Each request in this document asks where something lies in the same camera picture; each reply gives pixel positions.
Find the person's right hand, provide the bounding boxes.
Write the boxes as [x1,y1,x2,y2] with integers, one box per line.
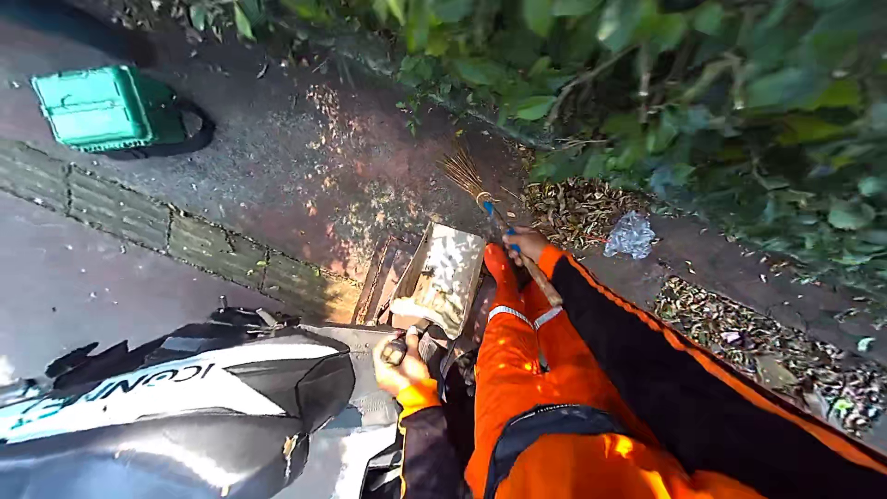
[502,226,551,268]

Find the person's left hand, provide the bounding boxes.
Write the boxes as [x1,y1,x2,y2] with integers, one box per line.
[373,326,432,399]

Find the straw broom with wooden handle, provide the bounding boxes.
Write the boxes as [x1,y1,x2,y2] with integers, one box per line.
[439,147,564,308]

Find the box-shaped dustpan with handle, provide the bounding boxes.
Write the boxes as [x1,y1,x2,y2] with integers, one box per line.
[381,222,486,366]

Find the person's right forearm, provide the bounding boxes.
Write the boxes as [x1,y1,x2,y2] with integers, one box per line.
[537,244,887,499]

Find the person's left forearm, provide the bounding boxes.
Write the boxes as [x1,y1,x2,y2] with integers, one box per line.
[395,377,474,499]

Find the pile of brown dry leaves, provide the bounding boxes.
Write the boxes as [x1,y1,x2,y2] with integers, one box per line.
[521,176,649,250]

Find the person's legs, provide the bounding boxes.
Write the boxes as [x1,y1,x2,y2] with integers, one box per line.
[466,243,659,458]

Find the white and grey motor scooter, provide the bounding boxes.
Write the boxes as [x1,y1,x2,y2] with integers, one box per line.
[0,297,417,499]

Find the clear plastic bag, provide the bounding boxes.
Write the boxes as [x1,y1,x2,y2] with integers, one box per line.
[603,211,656,261]

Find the green leafy hedge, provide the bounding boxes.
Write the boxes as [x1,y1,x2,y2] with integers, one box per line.
[187,0,887,306]

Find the person's body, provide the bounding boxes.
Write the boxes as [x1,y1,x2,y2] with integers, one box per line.
[466,403,766,499]

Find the row of curb stones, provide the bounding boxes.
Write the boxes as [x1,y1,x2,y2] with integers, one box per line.
[0,137,363,325]

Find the pile of leaves and litter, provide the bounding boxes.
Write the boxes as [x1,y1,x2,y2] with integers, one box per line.
[653,276,887,439]

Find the rusty brown metal frame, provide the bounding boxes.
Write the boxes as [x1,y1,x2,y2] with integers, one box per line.
[352,234,421,327]

